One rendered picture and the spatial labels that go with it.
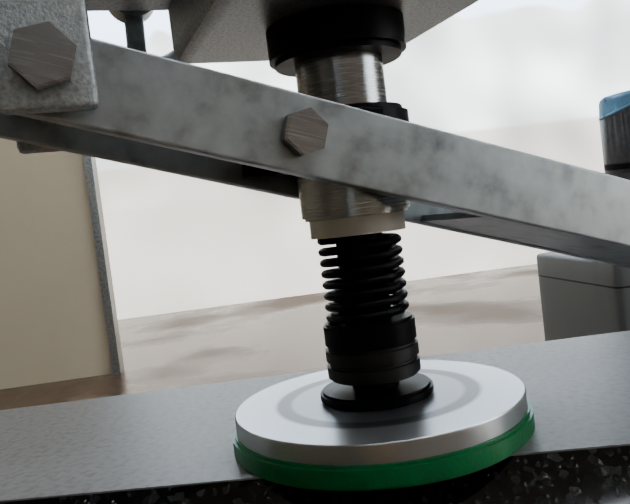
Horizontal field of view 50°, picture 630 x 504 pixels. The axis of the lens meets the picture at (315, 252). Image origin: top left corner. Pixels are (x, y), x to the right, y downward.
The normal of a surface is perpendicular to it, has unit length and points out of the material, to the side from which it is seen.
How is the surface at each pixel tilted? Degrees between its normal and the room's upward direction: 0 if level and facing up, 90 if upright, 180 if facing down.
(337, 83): 90
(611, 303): 90
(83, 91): 90
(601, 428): 0
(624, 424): 0
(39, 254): 90
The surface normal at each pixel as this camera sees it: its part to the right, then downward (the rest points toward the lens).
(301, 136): 0.34, 0.01
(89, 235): 0.12, 0.04
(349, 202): -0.14, 0.07
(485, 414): -0.12, -0.99
